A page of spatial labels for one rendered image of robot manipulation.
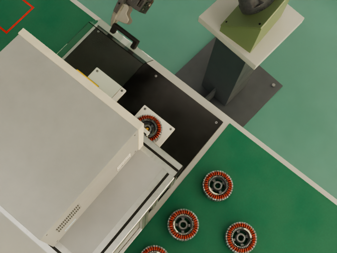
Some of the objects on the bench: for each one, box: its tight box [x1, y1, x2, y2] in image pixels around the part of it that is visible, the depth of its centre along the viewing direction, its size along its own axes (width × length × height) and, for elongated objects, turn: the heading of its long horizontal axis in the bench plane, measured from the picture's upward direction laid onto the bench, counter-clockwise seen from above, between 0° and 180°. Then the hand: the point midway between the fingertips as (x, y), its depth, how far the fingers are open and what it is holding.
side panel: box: [114, 211, 149, 253], centre depth 159 cm, size 28×3×32 cm, turn 140°
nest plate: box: [134, 105, 175, 147], centre depth 186 cm, size 15×15×1 cm
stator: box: [225, 222, 257, 253], centre depth 176 cm, size 11×11×4 cm
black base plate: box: [117, 63, 223, 213], centre depth 189 cm, size 47×64×2 cm
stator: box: [202, 170, 233, 202], centre depth 182 cm, size 11×11×4 cm
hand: (112, 21), depth 168 cm, fingers closed, pressing on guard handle
